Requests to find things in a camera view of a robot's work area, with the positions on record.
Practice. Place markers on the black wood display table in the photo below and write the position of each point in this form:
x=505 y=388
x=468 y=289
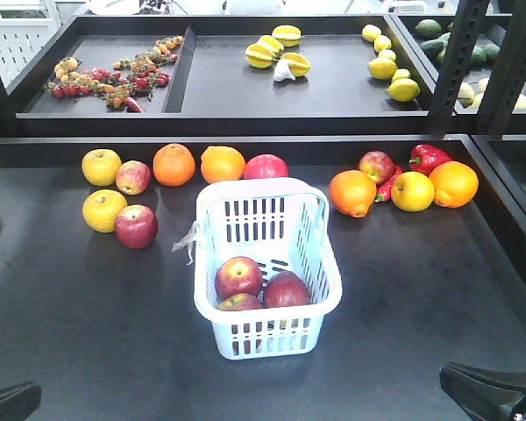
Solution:
x=113 y=334

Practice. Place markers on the yellow apple right group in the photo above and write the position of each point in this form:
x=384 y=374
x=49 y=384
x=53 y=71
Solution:
x=412 y=191

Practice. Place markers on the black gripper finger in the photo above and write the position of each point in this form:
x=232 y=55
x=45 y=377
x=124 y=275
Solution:
x=18 y=402
x=484 y=394

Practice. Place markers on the orange back left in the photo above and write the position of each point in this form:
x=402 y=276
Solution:
x=173 y=165

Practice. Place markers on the light blue plastic basket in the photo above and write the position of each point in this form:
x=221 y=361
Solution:
x=280 y=223

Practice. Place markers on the orange back right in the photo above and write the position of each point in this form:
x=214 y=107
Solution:
x=222 y=163

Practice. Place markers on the black upright rack post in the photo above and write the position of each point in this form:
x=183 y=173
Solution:
x=466 y=28

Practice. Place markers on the red chili pepper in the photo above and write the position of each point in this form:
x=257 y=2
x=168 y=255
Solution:
x=384 y=191

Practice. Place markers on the raised black tray shelf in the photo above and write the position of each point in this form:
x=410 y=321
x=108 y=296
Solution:
x=213 y=91

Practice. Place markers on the yellow apple back left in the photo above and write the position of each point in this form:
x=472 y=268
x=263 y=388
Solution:
x=100 y=209

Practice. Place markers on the red bell pepper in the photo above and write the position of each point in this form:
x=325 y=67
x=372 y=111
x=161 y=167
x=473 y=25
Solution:
x=424 y=158

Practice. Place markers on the orange near right edge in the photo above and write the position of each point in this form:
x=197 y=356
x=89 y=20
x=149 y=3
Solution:
x=455 y=184

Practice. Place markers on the dark red small apple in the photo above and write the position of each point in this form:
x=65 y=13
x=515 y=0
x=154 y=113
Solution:
x=136 y=226

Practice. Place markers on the white garlic bulb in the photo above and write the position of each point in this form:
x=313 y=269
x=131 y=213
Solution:
x=282 y=72

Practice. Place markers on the yellow apple far back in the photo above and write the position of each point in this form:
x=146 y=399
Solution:
x=100 y=166

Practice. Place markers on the orange right middle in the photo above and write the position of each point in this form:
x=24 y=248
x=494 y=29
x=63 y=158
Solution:
x=352 y=193

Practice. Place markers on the large red apple back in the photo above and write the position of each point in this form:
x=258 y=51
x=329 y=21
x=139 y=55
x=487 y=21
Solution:
x=265 y=165

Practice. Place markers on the pink red small apple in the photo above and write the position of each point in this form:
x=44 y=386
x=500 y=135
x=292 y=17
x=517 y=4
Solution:
x=133 y=178

